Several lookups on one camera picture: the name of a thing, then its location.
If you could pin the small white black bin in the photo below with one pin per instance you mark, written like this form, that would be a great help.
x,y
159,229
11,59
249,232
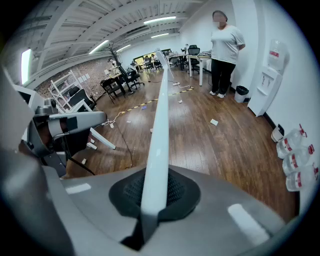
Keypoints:
x,y
276,135

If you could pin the blue packet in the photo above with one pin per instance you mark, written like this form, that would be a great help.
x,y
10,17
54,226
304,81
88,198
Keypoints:
x,y
144,107

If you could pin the white broom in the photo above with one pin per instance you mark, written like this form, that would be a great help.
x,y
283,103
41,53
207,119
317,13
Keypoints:
x,y
161,112

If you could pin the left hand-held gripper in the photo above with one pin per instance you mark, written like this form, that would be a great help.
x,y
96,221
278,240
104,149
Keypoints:
x,y
32,142

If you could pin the ceiling tube light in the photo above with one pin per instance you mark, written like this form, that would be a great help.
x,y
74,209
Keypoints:
x,y
123,48
98,47
160,35
160,20

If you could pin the white desk with crossbars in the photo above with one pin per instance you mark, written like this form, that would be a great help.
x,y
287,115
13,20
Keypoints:
x,y
102,138

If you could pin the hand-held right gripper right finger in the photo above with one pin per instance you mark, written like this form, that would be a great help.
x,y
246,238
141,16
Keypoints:
x,y
212,220

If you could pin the white metal shelf rack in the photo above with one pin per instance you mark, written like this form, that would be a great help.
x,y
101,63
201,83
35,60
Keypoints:
x,y
61,76

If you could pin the clear dispenser water jug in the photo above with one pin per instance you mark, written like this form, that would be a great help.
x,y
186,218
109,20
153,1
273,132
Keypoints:
x,y
277,55

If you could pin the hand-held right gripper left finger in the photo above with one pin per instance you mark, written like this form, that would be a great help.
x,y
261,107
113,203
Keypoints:
x,y
100,212

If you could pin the black coat rack tree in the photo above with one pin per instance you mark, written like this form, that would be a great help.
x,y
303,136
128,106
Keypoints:
x,y
117,62

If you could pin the small paper cup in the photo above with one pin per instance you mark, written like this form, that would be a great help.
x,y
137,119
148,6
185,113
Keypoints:
x,y
83,161

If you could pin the white bin black liner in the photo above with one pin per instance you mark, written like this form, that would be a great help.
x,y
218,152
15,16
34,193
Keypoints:
x,y
242,96

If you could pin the white water dispenser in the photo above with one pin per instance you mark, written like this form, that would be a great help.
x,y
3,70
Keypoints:
x,y
262,97

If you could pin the black office chair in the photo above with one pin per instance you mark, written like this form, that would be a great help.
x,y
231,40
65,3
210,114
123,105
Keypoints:
x,y
193,51
132,77
80,96

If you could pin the black folding chair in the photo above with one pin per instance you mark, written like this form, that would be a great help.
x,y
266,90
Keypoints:
x,y
110,83

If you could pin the bright window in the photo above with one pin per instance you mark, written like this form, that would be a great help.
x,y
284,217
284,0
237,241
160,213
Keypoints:
x,y
26,66

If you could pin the white office desk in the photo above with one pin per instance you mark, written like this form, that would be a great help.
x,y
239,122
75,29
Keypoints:
x,y
175,56

